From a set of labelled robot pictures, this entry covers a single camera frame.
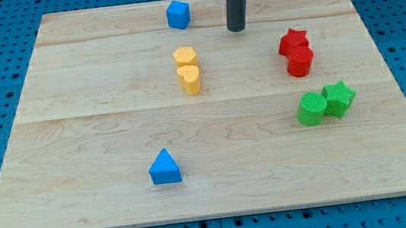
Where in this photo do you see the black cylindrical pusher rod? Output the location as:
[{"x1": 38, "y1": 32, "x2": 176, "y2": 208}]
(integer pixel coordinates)
[{"x1": 225, "y1": 0, "x2": 247, "y2": 33}]

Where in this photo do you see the green cylinder block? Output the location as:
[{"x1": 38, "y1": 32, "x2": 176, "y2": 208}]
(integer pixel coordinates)
[{"x1": 296, "y1": 92, "x2": 328, "y2": 127}]

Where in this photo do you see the red cylinder block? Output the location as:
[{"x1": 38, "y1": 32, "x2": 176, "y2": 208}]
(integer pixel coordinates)
[{"x1": 286, "y1": 46, "x2": 314, "y2": 77}]

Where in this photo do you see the red star block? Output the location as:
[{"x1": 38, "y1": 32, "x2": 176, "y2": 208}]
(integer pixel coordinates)
[{"x1": 278, "y1": 28, "x2": 309, "y2": 56}]

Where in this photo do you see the green star block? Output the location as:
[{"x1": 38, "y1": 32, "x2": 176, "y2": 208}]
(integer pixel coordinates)
[{"x1": 321, "y1": 81, "x2": 356, "y2": 119}]

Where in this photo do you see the yellow heart block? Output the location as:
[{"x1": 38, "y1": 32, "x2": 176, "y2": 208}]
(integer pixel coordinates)
[{"x1": 177, "y1": 65, "x2": 201, "y2": 96}]

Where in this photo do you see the blue triangle block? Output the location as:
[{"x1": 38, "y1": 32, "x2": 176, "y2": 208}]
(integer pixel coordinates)
[{"x1": 149, "y1": 149, "x2": 183, "y2": 185}]

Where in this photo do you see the light wooden board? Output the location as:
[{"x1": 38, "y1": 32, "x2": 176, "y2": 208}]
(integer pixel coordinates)
[{"x1": 0, "y1": 0, "x2": 406, "y2": 228}]

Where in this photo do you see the yellow hexagon block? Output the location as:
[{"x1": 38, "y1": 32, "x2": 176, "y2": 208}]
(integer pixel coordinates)
[{"x1": 172, "y1": 46, "x2": 198, "y2": 69}]

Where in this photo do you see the blue cube block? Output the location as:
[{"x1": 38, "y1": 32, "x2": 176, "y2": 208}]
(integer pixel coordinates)
[{"x1": 166, "y1": 0, "x2": 191, "y2": 30}]

